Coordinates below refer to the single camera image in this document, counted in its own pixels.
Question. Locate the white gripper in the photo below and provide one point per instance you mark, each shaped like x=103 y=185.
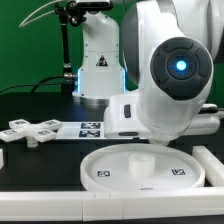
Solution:
x=160 y=117

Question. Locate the white round table top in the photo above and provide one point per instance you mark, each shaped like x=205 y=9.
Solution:
x=140 y=167

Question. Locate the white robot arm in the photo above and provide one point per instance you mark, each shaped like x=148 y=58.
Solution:
x=155 y=69

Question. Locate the white marker sheet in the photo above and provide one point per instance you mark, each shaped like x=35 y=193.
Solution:
x=81 y=130

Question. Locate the white cross-shaped table base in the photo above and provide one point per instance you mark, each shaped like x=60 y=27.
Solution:
x=33 y=133

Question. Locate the white left fence block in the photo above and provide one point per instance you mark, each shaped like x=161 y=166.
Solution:
x=1 y=159

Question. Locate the white right fence rail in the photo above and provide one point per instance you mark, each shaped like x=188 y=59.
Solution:
x=214 y=168

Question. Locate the white fence rail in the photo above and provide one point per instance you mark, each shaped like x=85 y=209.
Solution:
x=214 y=168
x=93 y=206

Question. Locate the white front fence rail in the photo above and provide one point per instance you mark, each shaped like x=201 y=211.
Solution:
x=93 y=206

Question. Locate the black camera stand pole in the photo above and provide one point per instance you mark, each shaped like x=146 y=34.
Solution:
x=68 y=85

